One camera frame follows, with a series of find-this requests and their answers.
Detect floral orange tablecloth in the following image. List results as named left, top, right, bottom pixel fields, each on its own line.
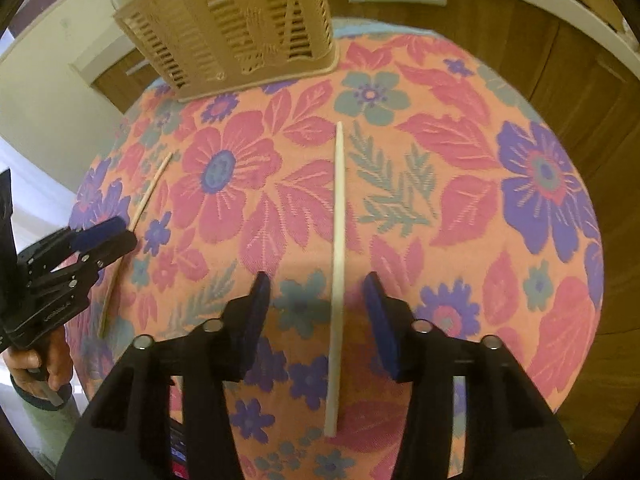
left=67, top=30, right=603, bottom=479

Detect wooden lower cabinet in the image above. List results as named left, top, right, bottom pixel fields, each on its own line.
left=82, top=0, right=639, bottom=337

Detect tan plastic utensil basket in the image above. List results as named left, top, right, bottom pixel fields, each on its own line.
left=114, top=0, right=340, bottom=101

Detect pale wooden chopstick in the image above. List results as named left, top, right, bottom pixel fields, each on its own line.
left=323, top=122, right=346, bottom=438
left=96, top=150, right=174, bottom=339

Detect person's left hand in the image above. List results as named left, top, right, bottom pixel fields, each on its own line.
left=2, top=326, right=73, bottom=399

